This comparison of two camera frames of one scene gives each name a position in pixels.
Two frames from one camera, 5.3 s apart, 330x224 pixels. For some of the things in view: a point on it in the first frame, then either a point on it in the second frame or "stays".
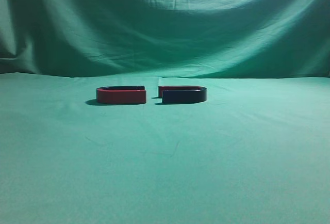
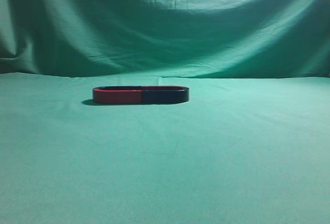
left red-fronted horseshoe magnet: (122, 94) stays
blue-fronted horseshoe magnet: (182, 94) -> (164, 94)
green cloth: (256, 151) stays
